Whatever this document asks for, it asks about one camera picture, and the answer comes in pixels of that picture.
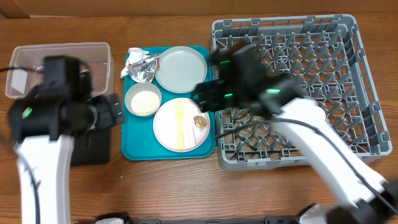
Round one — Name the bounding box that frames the grey plastic dishwasher rack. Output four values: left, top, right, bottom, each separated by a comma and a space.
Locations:
211, 14, 392, 170

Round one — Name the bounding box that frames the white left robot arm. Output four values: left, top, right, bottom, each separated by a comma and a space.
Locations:
8, 55, 126, 223

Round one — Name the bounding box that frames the yellow plastic spoon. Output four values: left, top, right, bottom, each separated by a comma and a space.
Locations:
175, 101, 185, 151

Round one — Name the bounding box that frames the large pinkish white plate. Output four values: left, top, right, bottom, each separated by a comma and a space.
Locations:
153, 98, 211, 152

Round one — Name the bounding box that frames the teal serving tray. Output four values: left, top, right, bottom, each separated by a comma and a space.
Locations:
121, 45, 216, 161

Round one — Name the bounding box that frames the crumpled foil wrapper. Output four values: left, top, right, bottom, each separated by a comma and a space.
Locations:
127, 54, 160, 83

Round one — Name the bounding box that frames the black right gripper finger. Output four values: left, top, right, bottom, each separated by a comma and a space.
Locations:
197, 95, 234, 112
191, 79, 226, 98

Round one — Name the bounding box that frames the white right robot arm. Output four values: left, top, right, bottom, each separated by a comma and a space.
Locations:
192, 41, 397, 223

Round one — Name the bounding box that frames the crumpled white napkin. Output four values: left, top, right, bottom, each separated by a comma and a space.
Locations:
121, 47, 149, 78

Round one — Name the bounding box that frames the black plastic tray bin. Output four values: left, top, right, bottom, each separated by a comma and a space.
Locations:
71, 128, 111, 166

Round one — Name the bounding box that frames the grey bowl of rice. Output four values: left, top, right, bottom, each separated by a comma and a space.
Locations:
124, 83, 162, 117

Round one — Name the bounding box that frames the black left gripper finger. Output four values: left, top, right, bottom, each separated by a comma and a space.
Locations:
90, 95, 117, 129
109, 93, 126, 124

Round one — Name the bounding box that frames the clear plastic bin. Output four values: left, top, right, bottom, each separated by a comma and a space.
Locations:
5, 42, 115, 99

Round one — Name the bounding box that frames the small grey plate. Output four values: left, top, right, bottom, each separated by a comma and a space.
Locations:
155, 46, 207, 93

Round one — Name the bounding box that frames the brown food scrap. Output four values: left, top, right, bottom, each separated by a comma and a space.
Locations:
193, 115, 207, 129

